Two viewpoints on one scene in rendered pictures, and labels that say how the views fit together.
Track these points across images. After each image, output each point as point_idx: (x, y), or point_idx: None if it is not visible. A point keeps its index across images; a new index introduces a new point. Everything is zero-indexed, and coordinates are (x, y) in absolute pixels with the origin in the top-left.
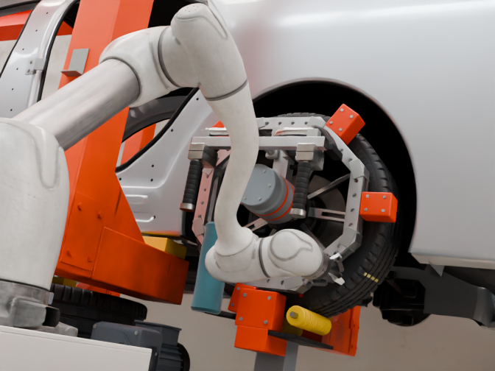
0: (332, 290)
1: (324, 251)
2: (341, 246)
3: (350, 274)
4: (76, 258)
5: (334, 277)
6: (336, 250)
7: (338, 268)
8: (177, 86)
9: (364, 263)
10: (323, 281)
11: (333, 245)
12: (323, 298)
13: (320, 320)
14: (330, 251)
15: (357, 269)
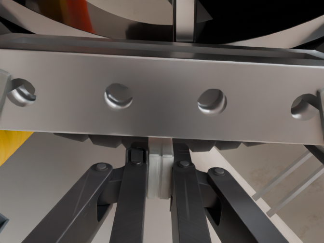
0: (113, 138)
1: (221, 71)
2: (312, 119)
3: (202, 140)
4: None
5: (158, 190)
6: (275, 120)
7: (209, 197)
8: None
9: (261, 142)
10: (103, 198)
11: (285, 82)
12: (66, 134)
13: (31, 133)
14: (246, 97)
15: (229, 143)
